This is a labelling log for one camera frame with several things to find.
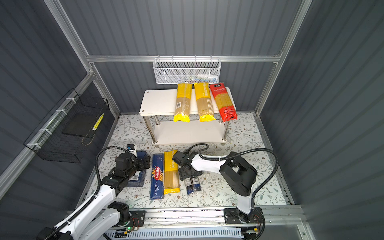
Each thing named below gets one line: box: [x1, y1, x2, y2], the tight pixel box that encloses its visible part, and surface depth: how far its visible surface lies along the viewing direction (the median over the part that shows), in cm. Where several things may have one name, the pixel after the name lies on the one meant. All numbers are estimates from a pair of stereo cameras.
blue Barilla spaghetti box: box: [150, 153, 165, 200], surface depth 85 cm
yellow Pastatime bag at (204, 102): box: [194, 82, 217, 123], surface depth 77 cm
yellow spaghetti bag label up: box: [173, 83, 193, 123], surface depth 75 cm
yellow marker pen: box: [92, 113, 105, 131], surface depth 79 cm
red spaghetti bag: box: [209, 82, 237, 123], surface depth 76 cm
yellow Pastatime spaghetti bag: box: [163, 149, 181, 195], surface depth 87 cm
